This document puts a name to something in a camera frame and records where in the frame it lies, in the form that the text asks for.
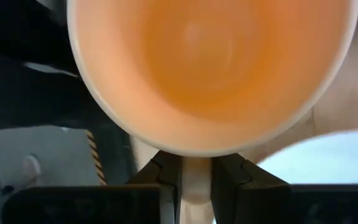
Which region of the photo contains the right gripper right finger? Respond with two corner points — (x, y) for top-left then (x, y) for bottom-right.
(211, 153), (293, 224)

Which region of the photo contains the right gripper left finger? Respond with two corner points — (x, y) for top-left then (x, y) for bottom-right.
(126, 151), (183, 224)

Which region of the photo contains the orange cup with white outside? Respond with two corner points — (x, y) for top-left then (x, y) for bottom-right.
(66, 0), (358, 224)

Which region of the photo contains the white round plate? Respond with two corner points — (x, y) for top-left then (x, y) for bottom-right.
(255, 129), (358, 186)

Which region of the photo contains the yellow black striped cable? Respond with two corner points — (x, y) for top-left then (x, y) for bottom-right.
(86, 129), (108, 186)

